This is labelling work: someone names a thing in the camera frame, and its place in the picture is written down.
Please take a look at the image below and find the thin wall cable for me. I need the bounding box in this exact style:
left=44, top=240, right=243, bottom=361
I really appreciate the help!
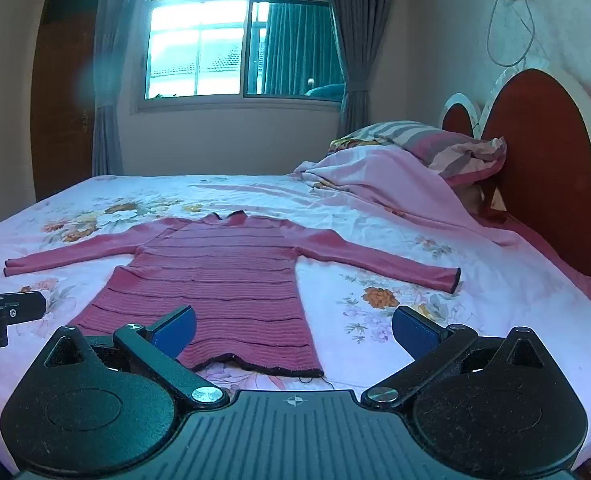
left=486, top=0, right=537, bottom=69

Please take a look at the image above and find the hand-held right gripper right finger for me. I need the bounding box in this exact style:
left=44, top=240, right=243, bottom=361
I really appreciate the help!
left=362, top=305, right=552, bottom=407

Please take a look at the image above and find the pink striped knit sweater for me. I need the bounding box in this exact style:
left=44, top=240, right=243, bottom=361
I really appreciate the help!
left=4, top=209, right=462, bottom=379

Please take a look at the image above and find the floral bed sheet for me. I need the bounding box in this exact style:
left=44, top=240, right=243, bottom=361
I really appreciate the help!
left=0, top=174, right=591, bottom=476

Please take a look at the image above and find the pink blanket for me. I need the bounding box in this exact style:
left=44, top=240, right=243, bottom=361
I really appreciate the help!
left=294, top=147, right=543, bottom=251

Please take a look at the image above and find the grey curtain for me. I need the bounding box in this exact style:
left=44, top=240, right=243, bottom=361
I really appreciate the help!
left=91, top=0, right=157, bottom=179
left=322, top=0, right=409, bottom=134

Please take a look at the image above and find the striped pillow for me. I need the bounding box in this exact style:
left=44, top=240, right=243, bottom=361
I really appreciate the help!
left=328, top=120, right=507, bottom=189

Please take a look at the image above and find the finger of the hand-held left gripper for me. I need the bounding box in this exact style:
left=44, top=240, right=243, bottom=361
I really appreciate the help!
left=0, top=290, right=46, bottom=322

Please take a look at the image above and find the brown wooden door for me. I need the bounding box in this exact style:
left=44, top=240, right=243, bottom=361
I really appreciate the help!
left=31, top=0, right=107, bottom=204

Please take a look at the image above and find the teal curtain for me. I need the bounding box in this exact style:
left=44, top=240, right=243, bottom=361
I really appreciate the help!
left=261, top=2, right=347, bottom=96

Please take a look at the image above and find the window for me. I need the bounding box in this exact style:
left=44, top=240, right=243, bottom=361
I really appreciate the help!
left=130, top=0, right=349, bottom=114

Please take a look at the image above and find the red and white headboard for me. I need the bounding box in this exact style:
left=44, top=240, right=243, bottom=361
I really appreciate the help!
left=439, top=56, right=591, bottom=285

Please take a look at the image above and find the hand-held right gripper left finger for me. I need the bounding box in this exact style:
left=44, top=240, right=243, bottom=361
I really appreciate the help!
left=42, top=304, right=231, bottom=408

